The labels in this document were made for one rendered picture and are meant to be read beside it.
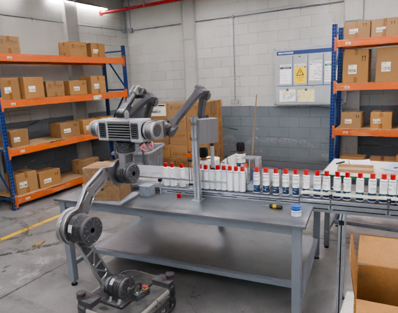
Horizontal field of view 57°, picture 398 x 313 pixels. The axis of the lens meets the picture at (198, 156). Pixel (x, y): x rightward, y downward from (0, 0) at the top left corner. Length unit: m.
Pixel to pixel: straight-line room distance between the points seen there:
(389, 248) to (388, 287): 0.15
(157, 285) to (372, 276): 1.77
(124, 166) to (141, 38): 6.46
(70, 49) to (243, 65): 3.24
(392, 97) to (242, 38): 2.93
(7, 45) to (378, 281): 5.56
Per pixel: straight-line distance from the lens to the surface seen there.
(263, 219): 2.57
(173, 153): 6.76
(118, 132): 2.64
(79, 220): 2.43
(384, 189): 2.82
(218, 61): 7.84
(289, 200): 2.87
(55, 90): 6.62
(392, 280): 1.69
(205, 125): 2.83
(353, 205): 2.83
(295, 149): 7.39
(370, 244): 1.71
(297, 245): 2.56
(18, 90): 6.24
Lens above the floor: 1.77
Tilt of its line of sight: 12 degrees down
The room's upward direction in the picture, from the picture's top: 3 degrees counter-clockwise
